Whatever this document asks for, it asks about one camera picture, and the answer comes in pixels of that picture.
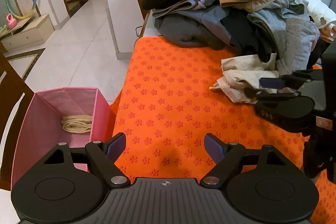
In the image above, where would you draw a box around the pink kettlebell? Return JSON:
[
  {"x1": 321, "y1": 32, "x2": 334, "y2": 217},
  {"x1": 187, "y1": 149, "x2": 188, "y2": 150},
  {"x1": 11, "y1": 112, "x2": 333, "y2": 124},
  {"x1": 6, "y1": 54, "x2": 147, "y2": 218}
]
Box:
[{"x1": 6, "y1": 13, "x2": 18, "y2": 30}]

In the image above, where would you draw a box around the dark wooden chair left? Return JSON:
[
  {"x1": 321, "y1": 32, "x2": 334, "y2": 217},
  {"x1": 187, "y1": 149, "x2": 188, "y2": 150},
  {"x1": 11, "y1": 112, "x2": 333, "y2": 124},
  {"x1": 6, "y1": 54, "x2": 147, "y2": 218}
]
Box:
[{"x1": 0, "y1": 55, "x2": 34, "y2": 190}]

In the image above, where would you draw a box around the light grey garment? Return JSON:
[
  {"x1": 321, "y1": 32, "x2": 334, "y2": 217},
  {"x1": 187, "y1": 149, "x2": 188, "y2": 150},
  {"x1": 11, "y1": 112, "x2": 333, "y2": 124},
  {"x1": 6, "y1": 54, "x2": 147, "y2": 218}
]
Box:
[{"x1": 247, "y1": 0, "x2": 319, "y2": 75}]

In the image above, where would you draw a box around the orange flower-pattern mat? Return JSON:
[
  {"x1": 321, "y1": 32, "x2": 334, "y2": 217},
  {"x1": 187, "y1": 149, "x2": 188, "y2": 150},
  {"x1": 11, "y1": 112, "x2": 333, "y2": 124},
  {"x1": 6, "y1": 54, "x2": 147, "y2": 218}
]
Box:
[{"x1": 116, "y1": 38, "x2": 335, "y2": 223}]

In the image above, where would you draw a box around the dark grey sweater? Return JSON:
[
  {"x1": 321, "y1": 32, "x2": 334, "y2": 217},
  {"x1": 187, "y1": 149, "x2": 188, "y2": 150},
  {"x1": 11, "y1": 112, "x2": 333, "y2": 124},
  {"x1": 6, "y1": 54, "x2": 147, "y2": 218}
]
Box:
[{"x1": 154, "y1": 14, "x2": 225, "y2": 50}]

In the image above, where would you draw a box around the beige low cabinet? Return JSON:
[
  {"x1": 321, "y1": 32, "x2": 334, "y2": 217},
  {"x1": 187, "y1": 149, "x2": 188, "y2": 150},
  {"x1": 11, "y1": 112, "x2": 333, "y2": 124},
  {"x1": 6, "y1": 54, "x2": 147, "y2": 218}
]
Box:
[{"x1": 1, "y1": 15, "x2": 54, "y2": 53}]

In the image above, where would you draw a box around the pink fabric storage box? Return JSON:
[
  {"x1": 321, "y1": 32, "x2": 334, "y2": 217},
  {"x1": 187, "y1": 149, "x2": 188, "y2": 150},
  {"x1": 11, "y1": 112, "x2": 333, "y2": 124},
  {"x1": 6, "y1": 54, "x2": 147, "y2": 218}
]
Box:
[{"x1": 11, "y1": 87, "x2": 116, "y2": 185}]

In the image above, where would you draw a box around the folded beige cloth in box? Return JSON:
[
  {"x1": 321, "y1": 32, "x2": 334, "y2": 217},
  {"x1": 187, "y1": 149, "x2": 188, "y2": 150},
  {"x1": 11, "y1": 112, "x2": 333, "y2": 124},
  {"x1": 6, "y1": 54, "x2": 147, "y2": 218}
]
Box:
[{"x1": 61, "y1": 115, "x2": 93, "y2": 134}]

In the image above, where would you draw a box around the white garment with buttons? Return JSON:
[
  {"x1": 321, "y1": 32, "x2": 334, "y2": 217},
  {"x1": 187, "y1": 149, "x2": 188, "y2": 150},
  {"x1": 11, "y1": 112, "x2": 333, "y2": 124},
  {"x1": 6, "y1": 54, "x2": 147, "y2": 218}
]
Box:
[{"x1": 305, "y1": 0, "x2": 336, "y2": 43}]

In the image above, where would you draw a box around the cream beige garment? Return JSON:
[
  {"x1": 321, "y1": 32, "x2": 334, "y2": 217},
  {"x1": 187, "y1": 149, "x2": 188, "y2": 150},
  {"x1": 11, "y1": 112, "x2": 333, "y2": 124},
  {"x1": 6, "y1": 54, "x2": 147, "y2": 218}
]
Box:
[{"x1": 209, "y1": 53, "x2": 279, "y2": 103}]

